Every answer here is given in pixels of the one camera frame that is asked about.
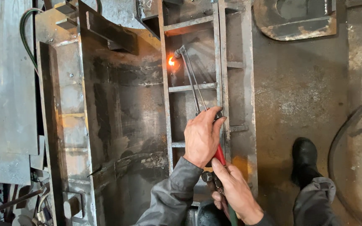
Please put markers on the steel ladder-like frame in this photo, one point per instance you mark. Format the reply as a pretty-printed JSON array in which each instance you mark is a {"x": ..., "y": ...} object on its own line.
[{"x": 240, "y": 94}]

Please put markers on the person's black boot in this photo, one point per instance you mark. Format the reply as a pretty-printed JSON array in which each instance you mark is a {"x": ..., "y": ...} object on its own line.
[{"x": 304, "y": 157}]

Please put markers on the person's right hand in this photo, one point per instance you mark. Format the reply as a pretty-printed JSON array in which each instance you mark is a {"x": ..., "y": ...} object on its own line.
[{"x": 237, "y": 194}]

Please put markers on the heap of grey steel plates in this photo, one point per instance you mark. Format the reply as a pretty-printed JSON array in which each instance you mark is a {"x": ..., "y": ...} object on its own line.
[{"x": 8, "y": 110}]

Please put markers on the curved rusty steel plate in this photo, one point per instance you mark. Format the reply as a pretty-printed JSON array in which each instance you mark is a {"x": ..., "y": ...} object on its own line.
[{"x": 294, "y": 29}]

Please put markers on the person's left hand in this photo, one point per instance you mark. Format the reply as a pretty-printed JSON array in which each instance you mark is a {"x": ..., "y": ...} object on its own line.
[{"x": 200, "y": 138}]

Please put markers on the person's grey trouser leg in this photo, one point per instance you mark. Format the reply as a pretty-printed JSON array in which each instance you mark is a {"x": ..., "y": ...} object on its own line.
[{"x": 314, "y": 201}]

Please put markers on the dark steel rod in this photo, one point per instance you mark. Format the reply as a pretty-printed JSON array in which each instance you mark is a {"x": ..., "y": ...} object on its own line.
[{"x": 11, "y": 202}]

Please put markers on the rusty welded steel box section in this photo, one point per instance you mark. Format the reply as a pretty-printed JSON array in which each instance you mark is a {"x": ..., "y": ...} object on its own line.
[{"x": 105, "y": 110}]

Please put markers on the orange torch flame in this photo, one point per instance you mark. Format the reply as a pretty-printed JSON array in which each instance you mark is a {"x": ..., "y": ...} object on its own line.
[{"x": 171, "y": 61}]

